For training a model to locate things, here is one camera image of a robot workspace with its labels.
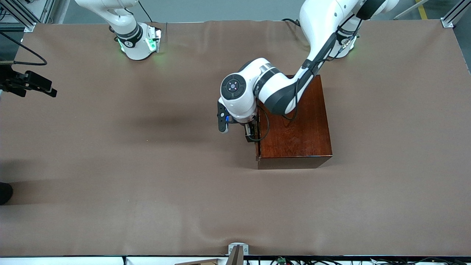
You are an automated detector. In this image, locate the black round object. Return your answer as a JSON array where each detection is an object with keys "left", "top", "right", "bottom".
[{"left": 0, "top": 182, "right": 14, "bottom": 205}]

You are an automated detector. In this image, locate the brown table cloth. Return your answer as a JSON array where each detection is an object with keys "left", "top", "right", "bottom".
[{"left": 0, "top": 20, "right": 471, "bottom": 257}]

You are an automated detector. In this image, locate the silver metal clamp bracket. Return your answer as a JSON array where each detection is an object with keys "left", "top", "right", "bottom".
[{"left": 228, "top": 243, "right": 249, "bottom": 255}]

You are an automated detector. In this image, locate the thin black base cable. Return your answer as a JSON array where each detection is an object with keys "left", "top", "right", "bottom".
[{"left": 137, "top": 0, "right": 156, "bottom": 23}]

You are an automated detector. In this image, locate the grey mounting post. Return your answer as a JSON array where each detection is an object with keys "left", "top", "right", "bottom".
[{"left": 225, "top": 246, "right": 244, "bottom": 265}]

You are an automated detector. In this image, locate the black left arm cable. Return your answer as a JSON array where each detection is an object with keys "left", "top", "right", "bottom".
[{"left": 249, "top": 20, "right": 364, "bottom": 143}]

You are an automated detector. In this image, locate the aluminium frame profile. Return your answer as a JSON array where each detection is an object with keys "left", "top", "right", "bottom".
[
  {"left": 441, "top": 0, "right": 471, "bottom": 29},
  {"left": 0, "top": 0, "right": 56, "bottom": 33}
]

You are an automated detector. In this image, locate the dark wooden cabinet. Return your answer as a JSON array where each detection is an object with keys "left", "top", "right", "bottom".
[{"left": 256, "top": 75, "right": 333, "bottom": 170}]

